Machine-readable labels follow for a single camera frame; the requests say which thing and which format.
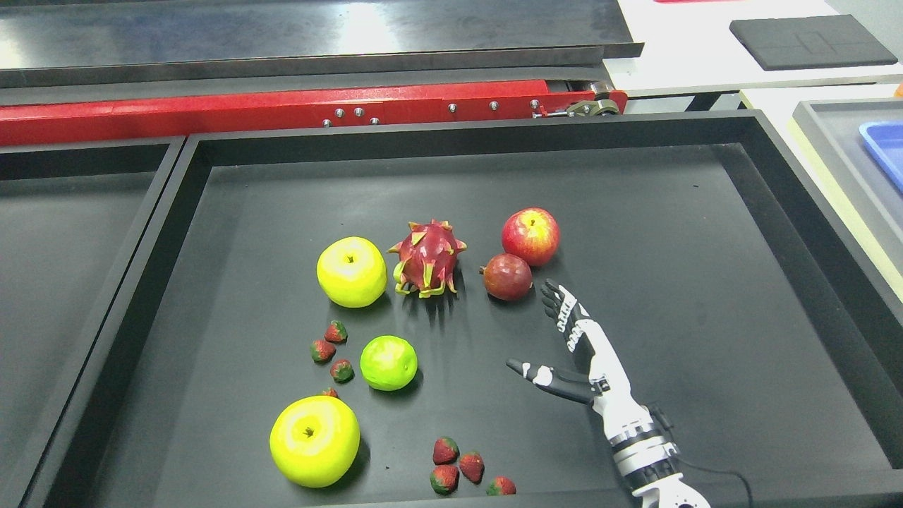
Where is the red metal beam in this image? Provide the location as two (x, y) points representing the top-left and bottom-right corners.
(1, 80), (628, 147)

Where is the yellow apple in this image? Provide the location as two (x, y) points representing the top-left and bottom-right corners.
(269, 395), (360, 488)
(316, 236), (387, 308)

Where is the green apple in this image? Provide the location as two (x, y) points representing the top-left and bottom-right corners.
(359, 335), (418, 392)

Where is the yellow apple upper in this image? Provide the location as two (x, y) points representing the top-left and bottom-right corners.
(316, 236), (387, 308)

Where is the black shelf tray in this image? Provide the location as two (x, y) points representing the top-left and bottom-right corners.
(23, 111), (901, 507)

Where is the pink dragon fruit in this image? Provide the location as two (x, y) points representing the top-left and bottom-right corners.
(387, 219), (467, 299)

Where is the yellow apple lower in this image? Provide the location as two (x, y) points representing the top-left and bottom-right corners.
(269, 395), (360, 488)

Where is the blue plastic tray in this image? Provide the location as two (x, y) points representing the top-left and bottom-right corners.
(859, 120), (902, 193)

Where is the dark red pomegranate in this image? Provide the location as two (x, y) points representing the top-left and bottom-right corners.
(479, 253), (533, 301)

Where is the red apple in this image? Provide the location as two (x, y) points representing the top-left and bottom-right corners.
(501, 207), (560, 267)

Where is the black foam pad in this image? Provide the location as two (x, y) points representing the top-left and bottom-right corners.
(729, 14), (899, 71)

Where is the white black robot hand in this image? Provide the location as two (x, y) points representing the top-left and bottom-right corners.
(506, 279), (660, 448)

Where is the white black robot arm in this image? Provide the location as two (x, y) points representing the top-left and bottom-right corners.
(607, 405), (710, 507)

